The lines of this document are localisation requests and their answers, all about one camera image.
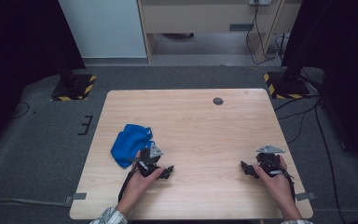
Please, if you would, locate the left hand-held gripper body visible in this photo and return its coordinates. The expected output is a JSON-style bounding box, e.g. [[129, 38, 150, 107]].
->
[[133, 142, 166, 179]]

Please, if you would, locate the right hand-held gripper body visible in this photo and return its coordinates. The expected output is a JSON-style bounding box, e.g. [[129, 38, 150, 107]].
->
[[255, 145, 286, 179]]

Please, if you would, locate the blue cloth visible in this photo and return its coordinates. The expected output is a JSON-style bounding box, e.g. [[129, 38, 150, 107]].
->
[[110, 123, 156, 170]]

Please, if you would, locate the person's right hand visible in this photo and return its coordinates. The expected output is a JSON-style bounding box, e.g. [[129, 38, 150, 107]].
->
[[252, 154, 296, 208]]

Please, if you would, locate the person's left hand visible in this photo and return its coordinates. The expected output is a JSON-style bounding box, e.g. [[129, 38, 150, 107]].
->
[[117, 166, 166, 214]]

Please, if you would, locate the grey tape piece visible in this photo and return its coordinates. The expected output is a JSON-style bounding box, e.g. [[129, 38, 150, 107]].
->
[[294, 191, 318, 202], [63, 192, 88, 206]]

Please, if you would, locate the black tape floor mark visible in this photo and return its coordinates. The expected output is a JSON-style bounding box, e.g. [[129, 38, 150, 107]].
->
[[77, 115, 94, 136]]

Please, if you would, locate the black stand with striped base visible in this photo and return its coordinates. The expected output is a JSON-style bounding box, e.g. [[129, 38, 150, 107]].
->
[[50, 59, 97, 102], [263, 59, 311, 100]]

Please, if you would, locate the black curtain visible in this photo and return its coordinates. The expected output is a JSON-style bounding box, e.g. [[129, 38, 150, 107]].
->
[[0, 0, 87, 162], [281, 0, 358, 180]]

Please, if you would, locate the grey desk vent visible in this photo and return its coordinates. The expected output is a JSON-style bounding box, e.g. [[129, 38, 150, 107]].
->
[[228, 22, 255, 32]]

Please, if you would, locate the white panel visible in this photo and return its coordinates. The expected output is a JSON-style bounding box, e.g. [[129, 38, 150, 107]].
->
[[58, 0, 148, 60]]

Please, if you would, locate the light wooden desk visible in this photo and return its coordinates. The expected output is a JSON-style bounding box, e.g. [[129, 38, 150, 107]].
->
[[136, 0, 303, 65]]

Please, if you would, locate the white power strip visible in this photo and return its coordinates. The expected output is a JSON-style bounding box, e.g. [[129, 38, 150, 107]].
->
[[248, 0, 272, 7]]

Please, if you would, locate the right hand-held gripper cable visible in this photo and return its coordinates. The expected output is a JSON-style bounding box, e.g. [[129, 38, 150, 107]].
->
[[262, 158, 296, 202]]

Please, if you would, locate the hand-held gripper cable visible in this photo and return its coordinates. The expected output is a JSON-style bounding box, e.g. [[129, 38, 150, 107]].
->
[[262, 158, 296, 202], [117, 157, 145, 203]]

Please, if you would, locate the left hand-held gripper cable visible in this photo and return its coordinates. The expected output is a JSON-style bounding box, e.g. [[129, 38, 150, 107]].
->
[[117, 157, 145, 203]]

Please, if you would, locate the long black floor cable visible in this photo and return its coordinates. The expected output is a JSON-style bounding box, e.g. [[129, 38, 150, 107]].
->
[[314, 98, 343, 224]]

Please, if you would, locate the black power cable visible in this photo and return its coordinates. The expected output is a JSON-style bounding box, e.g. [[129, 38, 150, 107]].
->
[[245, 3, 278, 66]]

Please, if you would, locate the thin black floor cable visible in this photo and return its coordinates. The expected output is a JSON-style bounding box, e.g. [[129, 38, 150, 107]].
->
[[10, 101, 32, 120]]

